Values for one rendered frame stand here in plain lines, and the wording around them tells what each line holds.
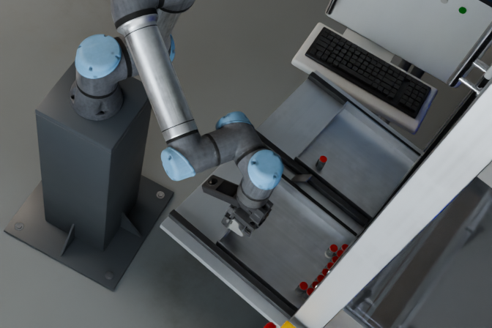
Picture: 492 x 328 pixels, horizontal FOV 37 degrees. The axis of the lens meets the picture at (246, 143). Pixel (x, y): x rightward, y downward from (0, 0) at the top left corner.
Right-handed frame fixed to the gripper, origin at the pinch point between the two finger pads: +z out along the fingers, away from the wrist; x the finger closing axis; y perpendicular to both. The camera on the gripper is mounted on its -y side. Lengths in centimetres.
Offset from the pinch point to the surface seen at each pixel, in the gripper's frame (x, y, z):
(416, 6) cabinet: 89, -2, -12
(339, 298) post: -12.5, 30.9, -33.5
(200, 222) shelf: -3.4, -5.9, 3.7
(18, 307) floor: -34, -45, 93
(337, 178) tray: 33.0, 13.2, 3.0
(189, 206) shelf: -2.0, -10.7, 3.8
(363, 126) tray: 53, 9, 3
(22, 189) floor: -2, -78, 93
